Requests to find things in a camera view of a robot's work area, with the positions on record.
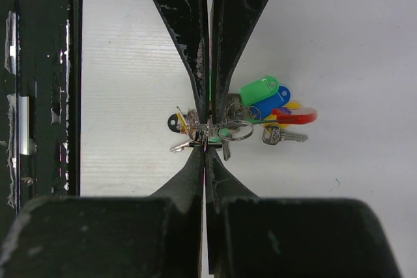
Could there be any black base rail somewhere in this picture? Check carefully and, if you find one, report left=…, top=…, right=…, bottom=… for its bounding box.
left=0, top=0, right=82, bottom=217

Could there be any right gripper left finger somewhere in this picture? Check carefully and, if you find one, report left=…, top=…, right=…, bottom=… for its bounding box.
left=1, top=148, right=205, bottom=277

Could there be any yellow key tag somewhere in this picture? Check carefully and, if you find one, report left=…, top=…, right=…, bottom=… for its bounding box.
left=263, top=101, right=302, bottom=132

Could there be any green key tag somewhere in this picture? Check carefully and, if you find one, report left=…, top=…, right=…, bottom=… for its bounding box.
left=238, top=76, right=280, bottom=106

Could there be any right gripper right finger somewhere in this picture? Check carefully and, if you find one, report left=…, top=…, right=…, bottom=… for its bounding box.
left=205, top=148, right=401, bottom=277

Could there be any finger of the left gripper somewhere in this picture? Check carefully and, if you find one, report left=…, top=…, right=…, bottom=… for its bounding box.
left=210, top=0, right=268, bottom=122
left=153, top=0, right=209, bottom=123

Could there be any blue key tag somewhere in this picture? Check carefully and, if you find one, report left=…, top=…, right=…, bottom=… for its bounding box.
left=250, top=86, right=291, bottom=119

